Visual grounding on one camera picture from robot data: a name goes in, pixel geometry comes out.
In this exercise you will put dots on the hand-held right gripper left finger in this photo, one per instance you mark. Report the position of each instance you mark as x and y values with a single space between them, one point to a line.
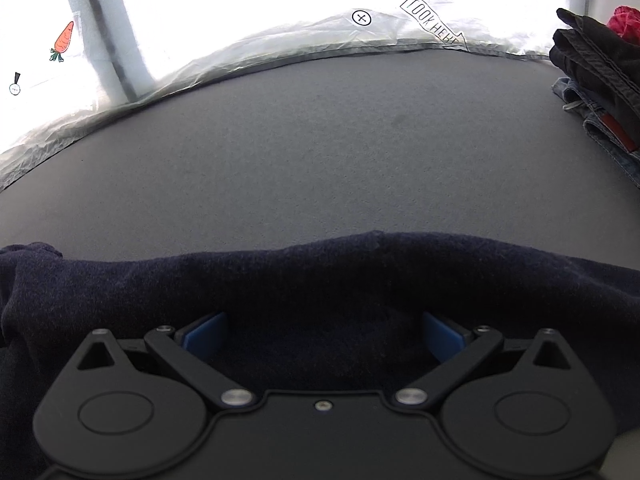
207 335

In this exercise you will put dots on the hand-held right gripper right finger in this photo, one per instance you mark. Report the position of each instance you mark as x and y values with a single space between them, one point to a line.
440 335

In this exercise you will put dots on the navy knit sweater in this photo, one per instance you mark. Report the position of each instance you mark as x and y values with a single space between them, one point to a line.
300 280

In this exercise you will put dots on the folded blue jeans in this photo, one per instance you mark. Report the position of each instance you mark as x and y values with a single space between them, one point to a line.
595 110

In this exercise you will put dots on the black folded garment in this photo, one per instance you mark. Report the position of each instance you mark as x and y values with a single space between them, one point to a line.
600 55

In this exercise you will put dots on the printed translucent plastic sheet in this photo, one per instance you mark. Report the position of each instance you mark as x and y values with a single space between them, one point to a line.
250 0

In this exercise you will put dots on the red checked folded cloth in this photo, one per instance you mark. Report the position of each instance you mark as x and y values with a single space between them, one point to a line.
625 22

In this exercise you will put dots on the window frame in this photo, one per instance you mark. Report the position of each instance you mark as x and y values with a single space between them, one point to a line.
107 20

